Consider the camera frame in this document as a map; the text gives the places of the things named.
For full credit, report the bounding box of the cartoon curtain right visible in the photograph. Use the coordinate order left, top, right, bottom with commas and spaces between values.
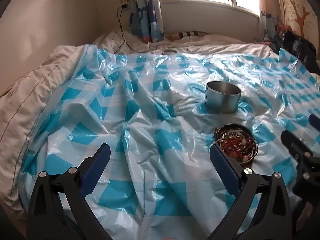
254, 0, 281, 46

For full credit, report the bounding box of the silver tin lid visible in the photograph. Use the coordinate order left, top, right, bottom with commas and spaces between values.
162, 50, 177, 55

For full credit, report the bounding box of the black round jewelry tray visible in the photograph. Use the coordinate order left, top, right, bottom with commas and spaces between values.
215, 122, 258, 167

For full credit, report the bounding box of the blue white checkered plastic sheet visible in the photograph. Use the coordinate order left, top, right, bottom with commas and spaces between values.
17, 45, 319, 239

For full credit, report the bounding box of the blue cartoon curtain left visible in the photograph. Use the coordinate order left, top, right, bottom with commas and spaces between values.
129, 0, 164, 43

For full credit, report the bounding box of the black clothes pile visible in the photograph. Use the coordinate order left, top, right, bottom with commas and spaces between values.
275, 30, 319, 75

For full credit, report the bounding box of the tree decal wardrobe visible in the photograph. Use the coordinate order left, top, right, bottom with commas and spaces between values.
279, 0, 319, 49

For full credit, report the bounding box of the striped brown pillow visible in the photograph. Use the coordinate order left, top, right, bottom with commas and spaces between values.
165, 31, 209, 41

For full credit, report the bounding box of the white striped duvet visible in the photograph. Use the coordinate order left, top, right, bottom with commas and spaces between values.
1, 31, 276, 216

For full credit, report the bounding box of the round silver metal tin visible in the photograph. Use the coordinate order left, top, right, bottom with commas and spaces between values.
204, 81, 242, 114

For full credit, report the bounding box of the red gold jewelry pile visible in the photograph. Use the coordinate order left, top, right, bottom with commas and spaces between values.
216, 127, 258, 165

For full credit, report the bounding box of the black charger cable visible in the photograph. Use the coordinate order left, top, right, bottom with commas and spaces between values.
117, 3, 151, 54

